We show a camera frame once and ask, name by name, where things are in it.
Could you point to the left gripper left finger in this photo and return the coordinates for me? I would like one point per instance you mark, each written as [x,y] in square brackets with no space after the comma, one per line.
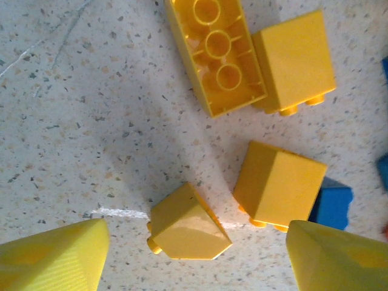
[54,263]

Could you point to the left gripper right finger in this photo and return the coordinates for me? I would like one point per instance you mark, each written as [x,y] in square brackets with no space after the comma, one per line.
[333,263]

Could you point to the small blue lego brick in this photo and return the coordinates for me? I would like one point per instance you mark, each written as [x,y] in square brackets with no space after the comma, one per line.
[332,206]
[385,69]

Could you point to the square yellow lego brick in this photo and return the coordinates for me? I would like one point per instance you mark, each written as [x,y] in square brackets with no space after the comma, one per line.
[279,185]
[297,60]

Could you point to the sloped yellow lego brick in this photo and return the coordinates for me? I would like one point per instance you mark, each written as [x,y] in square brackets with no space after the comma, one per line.
[188,230]

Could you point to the long yellow lego brick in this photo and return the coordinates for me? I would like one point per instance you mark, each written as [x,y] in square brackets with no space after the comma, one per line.
[216,44]

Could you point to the orange lego brick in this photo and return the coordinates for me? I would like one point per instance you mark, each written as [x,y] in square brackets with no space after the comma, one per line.
[385,230]

